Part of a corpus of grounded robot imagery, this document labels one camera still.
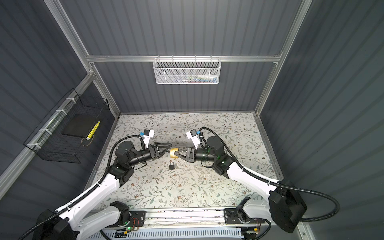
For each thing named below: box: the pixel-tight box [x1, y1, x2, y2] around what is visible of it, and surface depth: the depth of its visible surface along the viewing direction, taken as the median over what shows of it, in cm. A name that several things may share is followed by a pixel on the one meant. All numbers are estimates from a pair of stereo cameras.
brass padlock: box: [170, 148, 179, 159], surface depth 69 cm
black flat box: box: [61, 113, 99, 139], surface depth 78 cm
